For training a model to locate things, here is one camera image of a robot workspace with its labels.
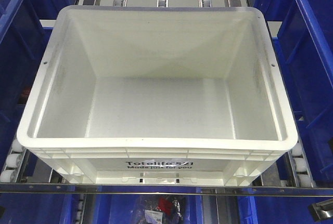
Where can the left side white rollers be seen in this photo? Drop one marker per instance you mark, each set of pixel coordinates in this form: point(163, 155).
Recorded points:
point(13, 162)

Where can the blue bin right shelf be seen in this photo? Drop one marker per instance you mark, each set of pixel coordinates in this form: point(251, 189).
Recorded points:
point(305, 39)

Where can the blue bin lower centre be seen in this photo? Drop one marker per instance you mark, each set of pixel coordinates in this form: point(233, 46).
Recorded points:
point(123, 208)

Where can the right side white rollers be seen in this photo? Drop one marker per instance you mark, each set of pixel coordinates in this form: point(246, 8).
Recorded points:
point(301, 166)

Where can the blue bin left shelf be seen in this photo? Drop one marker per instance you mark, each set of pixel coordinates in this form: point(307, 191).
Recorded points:
point(23, 43)

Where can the metal shelf front rail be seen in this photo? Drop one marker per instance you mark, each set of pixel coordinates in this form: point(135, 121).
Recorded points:
point(65, 188)

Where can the blue bin shelf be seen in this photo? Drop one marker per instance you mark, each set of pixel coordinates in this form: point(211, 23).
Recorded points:
point(305, 39)
point(23, 43)

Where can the white rollers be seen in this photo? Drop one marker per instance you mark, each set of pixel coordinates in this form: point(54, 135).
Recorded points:
point(301, 166)
point(13, 162)

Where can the white plastic tote bin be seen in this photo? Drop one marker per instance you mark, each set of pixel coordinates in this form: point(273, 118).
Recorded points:
point(129, 95)

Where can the bagged parts in lower bin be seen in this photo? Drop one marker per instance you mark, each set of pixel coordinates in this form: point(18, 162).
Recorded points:
point(161, 209)

